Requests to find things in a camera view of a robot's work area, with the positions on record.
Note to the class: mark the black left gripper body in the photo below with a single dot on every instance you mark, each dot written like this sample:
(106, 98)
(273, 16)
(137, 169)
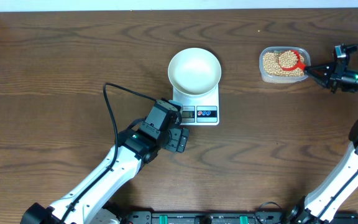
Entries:
(172, 140)

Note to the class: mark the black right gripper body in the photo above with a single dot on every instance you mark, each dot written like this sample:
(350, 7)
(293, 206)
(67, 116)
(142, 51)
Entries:
(339, 79)

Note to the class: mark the red measuring scoop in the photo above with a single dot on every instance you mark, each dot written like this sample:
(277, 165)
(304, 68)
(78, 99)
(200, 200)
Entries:
(290, 60)

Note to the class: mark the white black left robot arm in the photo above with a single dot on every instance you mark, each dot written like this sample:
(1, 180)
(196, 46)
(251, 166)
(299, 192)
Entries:
(133, 150)

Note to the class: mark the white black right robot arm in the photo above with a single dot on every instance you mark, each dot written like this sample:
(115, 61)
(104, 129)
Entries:
(321, 205)

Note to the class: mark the white digital kitchen scale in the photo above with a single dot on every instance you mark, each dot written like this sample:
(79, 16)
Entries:
(200, 110)

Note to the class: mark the cream round bowl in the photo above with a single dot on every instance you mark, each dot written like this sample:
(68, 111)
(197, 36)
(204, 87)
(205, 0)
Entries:
(194, 71)

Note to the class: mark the clear plastic container of beans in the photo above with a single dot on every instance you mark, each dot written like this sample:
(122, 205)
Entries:
(271, 71)

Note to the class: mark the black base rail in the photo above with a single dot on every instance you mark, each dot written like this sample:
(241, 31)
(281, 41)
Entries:
(261, 215)

